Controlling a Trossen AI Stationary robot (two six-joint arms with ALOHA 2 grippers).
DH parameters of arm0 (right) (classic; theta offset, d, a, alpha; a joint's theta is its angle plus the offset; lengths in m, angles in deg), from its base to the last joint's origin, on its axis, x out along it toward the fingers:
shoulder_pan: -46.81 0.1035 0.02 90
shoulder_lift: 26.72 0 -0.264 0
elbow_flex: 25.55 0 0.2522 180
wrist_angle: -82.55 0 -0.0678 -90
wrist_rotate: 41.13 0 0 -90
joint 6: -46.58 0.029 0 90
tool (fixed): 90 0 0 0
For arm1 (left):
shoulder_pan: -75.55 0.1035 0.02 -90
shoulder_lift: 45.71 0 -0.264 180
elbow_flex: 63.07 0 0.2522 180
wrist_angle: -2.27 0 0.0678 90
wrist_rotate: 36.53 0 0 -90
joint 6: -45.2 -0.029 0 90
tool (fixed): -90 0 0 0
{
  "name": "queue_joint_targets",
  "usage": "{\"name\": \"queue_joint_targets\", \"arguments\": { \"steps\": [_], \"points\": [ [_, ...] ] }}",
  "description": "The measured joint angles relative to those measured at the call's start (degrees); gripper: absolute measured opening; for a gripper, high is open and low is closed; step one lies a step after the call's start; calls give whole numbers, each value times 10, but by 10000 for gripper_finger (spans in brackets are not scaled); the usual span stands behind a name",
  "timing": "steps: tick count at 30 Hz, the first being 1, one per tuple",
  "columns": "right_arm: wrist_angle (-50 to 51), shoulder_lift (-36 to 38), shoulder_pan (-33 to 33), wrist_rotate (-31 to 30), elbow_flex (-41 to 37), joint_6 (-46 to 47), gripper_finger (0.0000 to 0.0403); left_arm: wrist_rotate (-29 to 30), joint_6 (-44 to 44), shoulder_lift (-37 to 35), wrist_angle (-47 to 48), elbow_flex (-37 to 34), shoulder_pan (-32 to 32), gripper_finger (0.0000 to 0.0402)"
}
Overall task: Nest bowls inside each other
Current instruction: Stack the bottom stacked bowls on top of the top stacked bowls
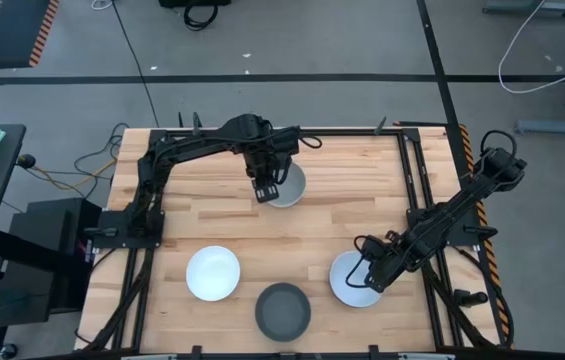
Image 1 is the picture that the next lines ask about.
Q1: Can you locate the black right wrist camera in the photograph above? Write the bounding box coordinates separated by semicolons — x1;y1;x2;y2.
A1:
358;234;387;260

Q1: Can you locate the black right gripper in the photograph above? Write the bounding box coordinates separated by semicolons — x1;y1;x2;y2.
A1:
364;238;406;295

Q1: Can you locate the black metal table frame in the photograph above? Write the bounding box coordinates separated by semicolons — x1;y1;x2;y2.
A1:
74;127;516;360

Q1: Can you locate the black clamp handle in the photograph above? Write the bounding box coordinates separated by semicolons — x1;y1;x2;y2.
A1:
463;225;499;237
453;288;490;308

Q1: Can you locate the orange black hazard tape strip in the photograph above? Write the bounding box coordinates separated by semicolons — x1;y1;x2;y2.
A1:
459;124;513;347

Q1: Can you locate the black equipment cabinet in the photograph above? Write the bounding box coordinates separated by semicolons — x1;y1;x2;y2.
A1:
0;197;103;326

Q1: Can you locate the dark grey bowl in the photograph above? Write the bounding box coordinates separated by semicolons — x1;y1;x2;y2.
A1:
254;282;312;343

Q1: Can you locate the black box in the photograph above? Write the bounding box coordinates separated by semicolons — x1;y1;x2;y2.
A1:
158;0;232;9

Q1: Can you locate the coiled black cable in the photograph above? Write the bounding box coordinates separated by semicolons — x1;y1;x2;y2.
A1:
183;0;220;32

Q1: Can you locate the black cable bundle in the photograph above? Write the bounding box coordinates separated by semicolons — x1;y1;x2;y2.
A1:
26;122;131;201

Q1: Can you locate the thin black floor cable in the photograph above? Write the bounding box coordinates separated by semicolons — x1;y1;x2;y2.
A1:
110;0;161;129

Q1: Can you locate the black hazard-edged floor mat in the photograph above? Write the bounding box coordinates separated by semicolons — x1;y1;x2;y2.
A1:
0;0;61;70

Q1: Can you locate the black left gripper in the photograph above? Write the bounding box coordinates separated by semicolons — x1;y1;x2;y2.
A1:
244;143;293;204

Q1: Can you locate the white floor cable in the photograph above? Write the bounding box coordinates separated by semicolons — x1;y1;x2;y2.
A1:
498;0;565;95

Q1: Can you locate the yellow floor cable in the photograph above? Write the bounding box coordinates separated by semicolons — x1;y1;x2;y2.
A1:
36;158;118;192

